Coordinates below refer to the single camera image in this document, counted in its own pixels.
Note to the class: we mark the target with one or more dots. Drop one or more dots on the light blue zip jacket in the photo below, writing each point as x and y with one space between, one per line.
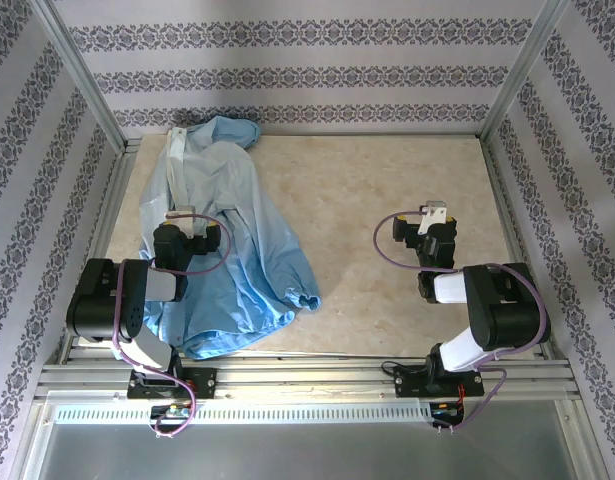
237 225

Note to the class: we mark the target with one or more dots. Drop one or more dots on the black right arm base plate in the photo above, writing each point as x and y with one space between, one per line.
407 382

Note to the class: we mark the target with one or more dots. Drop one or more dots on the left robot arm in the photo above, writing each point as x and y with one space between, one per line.
102 300

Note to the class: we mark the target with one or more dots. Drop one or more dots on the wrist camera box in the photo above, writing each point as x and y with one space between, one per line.
433 212
179 212

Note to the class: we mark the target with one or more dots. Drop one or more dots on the aluminium front rail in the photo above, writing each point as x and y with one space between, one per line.
307 382

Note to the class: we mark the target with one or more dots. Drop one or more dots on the shiny metal sheet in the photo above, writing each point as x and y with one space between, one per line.
307 450

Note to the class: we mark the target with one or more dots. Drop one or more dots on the aluminium side rail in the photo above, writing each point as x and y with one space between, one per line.
512 225
112 200

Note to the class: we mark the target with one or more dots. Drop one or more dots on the aluminium frame post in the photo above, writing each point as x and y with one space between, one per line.
524 75
77 75

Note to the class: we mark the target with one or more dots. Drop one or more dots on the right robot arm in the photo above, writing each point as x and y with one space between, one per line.
507 310

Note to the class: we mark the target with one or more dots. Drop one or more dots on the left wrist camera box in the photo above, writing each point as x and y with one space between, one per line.
179 212

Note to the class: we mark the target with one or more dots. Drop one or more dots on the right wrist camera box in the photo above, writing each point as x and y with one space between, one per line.
433 212

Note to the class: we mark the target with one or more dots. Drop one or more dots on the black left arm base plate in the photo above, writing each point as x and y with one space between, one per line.
204 382

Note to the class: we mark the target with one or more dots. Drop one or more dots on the small connector board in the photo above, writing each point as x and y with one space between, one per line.
174 411
444 410

